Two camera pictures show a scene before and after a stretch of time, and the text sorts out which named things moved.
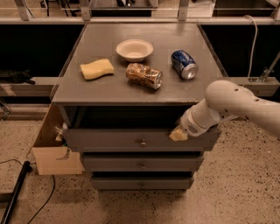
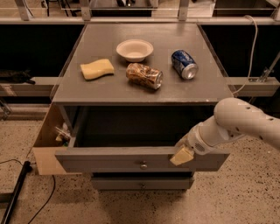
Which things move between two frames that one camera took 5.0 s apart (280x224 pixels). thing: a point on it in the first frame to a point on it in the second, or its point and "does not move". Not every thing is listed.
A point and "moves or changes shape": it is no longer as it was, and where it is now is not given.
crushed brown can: (144, 75) does not move
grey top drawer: (139, 140) moves or changes shape
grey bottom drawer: (142, 183) does not move
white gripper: (190, 124) to (193, 141)
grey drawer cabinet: (122, 90) does not move
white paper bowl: (134, 50) does not move
